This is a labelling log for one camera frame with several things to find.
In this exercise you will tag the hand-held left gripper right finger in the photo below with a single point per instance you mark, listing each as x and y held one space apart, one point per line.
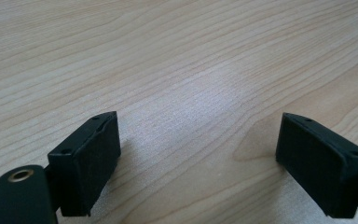
320 168

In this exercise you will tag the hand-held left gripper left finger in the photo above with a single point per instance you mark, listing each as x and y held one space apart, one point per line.
87 165

